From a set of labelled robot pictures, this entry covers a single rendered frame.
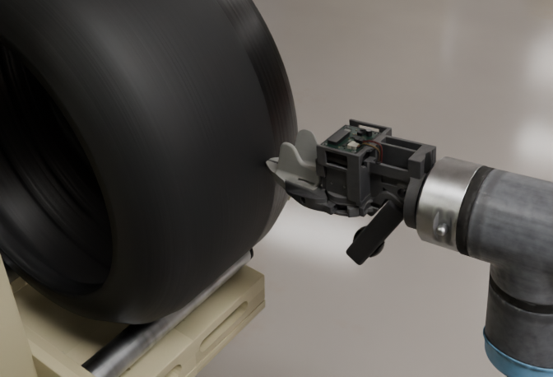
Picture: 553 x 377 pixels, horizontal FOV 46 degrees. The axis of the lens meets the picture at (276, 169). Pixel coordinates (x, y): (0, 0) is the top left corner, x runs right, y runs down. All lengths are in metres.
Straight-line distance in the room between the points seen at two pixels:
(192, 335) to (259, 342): 1.14
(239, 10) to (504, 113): 2.85
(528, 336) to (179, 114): 0.41
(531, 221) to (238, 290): 0.59
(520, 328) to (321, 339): 1.52
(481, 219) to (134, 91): 0.36
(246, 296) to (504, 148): 2.30
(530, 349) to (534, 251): 0.12
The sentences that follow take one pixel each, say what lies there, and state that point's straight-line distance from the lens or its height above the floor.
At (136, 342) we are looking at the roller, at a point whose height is 0.92.
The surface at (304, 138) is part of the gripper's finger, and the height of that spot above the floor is 1.23.
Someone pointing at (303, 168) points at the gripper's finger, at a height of 1.22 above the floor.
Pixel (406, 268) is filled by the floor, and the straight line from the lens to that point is 2.43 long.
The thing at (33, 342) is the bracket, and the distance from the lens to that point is 0.95.
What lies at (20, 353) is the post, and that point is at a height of 0.96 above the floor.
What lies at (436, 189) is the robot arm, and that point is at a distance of 0.63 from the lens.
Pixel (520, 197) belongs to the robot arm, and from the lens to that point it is 0.62.
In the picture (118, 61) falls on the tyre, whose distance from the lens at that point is 0.67.
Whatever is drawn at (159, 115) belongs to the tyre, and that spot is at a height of 1.30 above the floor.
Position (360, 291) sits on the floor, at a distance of 2.32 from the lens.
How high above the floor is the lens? 1.62
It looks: 34 degrees down
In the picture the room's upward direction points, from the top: straight up
